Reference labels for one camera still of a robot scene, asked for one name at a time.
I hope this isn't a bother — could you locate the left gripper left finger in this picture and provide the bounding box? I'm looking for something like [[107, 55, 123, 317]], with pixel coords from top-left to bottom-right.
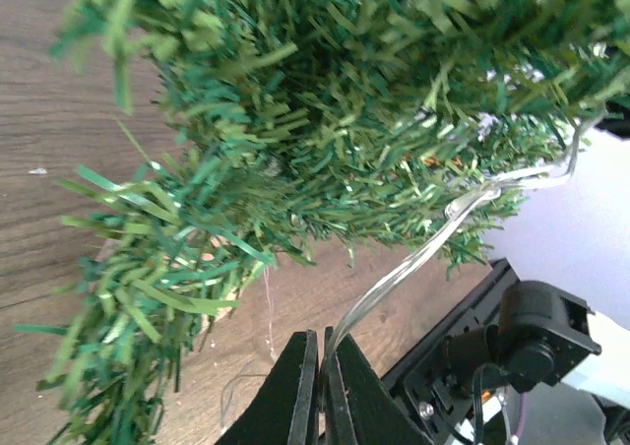
[[217, 330, 319, 445]]

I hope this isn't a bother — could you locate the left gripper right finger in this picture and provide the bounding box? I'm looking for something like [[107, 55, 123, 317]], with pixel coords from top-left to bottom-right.
[[322, 336, 433, 445]]

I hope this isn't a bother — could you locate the small green christmas tree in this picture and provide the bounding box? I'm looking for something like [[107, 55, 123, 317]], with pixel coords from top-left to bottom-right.
[[42, 0, 629, 444]]

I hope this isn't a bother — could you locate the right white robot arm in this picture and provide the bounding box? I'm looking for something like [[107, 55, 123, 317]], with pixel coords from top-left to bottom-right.
[[441, 281, 629, 444]]

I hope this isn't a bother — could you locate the clear led light string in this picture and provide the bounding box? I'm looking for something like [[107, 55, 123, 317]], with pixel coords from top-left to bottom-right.
[[216, 104, 606, 431]]

